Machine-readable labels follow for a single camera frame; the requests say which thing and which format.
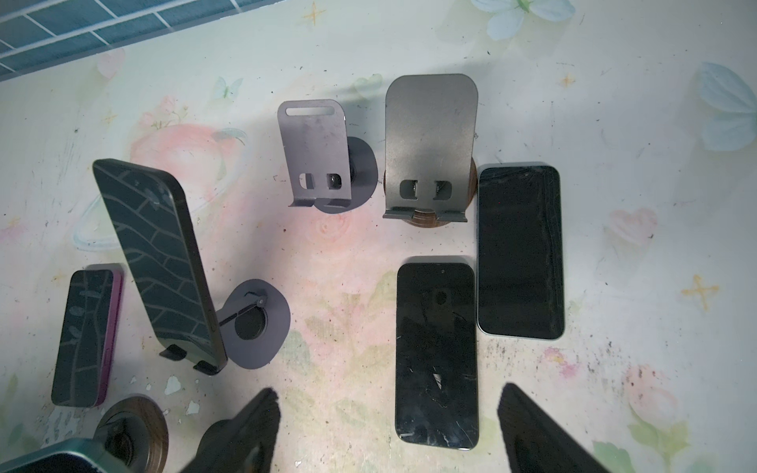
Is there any grey stand wooden base left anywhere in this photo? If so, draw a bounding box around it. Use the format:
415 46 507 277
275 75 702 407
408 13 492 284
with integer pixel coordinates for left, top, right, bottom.
93 394 169 473

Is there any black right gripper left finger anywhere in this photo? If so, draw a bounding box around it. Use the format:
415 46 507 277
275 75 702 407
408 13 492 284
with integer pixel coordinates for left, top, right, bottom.
183 387 281 472

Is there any grey stand rear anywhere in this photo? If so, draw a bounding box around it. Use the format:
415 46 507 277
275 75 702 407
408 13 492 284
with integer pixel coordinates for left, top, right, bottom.
277 100 379 215

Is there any grey stand centre right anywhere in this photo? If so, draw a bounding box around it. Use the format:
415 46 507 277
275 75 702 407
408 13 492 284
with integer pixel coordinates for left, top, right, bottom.
149 279 291 376

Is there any grey stand wooden base right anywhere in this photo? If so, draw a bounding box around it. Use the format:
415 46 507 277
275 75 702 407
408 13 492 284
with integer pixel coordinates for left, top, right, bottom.
384 73 478 224

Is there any teal edged black phone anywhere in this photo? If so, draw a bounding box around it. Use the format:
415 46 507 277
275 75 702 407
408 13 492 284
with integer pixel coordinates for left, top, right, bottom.
477 165 565 340

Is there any grey stand wooden base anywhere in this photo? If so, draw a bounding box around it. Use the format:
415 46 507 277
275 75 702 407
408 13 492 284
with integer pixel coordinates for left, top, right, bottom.
93 394 169 473
384 73 478 224

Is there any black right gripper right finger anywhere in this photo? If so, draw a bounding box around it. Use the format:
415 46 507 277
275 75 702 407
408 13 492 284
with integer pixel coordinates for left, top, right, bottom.
497 384 607 473

